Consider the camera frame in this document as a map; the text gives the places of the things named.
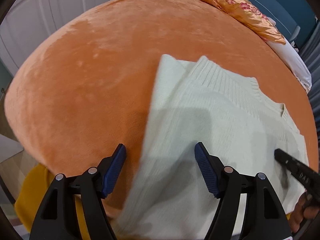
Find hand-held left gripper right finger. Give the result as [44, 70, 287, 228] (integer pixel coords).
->
[194, 141, 292, 240]

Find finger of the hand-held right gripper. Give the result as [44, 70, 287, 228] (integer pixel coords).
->
[274, 149, 304, 174]

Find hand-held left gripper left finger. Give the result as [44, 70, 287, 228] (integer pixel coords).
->
[29, 143, 127, 240]

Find cream knit cardigan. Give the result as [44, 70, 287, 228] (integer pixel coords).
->
[114, 54, 309, 240]

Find person's right hand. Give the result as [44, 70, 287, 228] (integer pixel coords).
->
[291, 191, 320, 234]

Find orange plush blanket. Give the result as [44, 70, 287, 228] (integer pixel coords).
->
[4, 0, 319, 230]

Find blue padded headboard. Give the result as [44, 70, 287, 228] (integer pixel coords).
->
[246, 0, 302, 43]

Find orange floral satin pillow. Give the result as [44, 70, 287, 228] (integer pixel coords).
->
[200, 0, 287, 45]

